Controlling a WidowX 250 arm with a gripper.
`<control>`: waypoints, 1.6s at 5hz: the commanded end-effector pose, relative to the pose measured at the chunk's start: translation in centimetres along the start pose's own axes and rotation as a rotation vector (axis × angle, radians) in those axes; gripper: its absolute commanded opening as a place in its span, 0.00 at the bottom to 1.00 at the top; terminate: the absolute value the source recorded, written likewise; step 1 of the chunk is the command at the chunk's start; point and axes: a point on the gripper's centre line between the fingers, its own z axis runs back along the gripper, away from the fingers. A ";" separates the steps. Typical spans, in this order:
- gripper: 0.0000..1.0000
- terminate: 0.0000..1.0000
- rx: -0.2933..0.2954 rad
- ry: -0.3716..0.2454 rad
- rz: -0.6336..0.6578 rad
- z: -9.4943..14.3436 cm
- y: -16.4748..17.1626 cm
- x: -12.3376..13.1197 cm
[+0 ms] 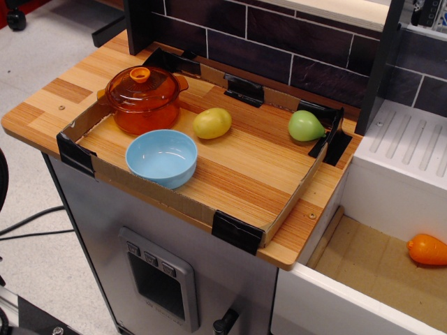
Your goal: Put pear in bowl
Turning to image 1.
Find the black floor cable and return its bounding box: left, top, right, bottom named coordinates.
left=0, top=205, right=75, bottom=241

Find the white toy sink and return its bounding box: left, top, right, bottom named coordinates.
left=271, top=101, right=446, bottom=334

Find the orange transparent pot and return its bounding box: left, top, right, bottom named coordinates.
left=96, top=76, right=189, bottom=135

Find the light blue bowl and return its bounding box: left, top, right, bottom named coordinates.
left=125, top=129, right=198, bottom=189

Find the black dishwasher knob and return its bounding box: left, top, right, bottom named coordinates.
left=212, top=308, right=239, bottom=335

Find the silver toy dishwasher cabinet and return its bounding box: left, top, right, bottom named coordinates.
left=45, top=156, right=277, bottom=334

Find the cardboard fence with black tape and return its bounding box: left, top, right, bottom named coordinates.
left=57, top=45, right=358, bottom=265

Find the dark grey vertical post right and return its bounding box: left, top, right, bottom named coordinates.
left=355, top=0, right=407, bottom=135

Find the orange toy carrot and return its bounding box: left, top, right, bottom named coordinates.
left=406, top=234, right=447, bottom=266

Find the orange pot lid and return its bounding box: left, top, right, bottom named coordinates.
left=105, top=66, right=180, bottom=112

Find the black vertical post left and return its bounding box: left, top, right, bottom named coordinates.
left=123, top=0, right=154, bottom=56

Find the green toy pear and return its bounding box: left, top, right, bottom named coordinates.
left=288, top=110, right=325, bottom=142

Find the black chair wheel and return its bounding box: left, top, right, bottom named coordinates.
left=6, top=8, right=27, bottom=31

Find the yellow toy potato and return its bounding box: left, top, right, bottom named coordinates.
left=193, top=107, right=232, bottom=140

